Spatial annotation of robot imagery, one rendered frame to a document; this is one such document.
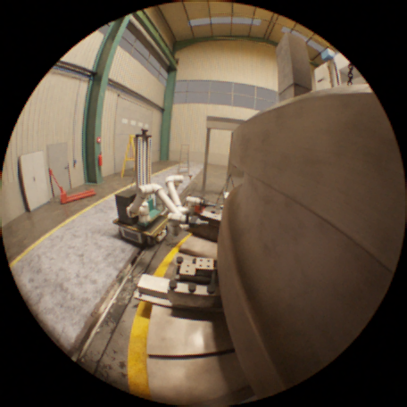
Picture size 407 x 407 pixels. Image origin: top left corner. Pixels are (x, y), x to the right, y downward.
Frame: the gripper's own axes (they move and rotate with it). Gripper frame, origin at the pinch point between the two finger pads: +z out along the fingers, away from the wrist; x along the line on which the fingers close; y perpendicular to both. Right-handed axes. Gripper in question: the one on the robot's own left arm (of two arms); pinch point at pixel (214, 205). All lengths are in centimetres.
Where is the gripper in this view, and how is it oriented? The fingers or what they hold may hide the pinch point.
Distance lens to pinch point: 159.5
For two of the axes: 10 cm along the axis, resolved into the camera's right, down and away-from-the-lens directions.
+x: 3.1, -3.3, 8.9
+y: 0.8, -9.2, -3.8
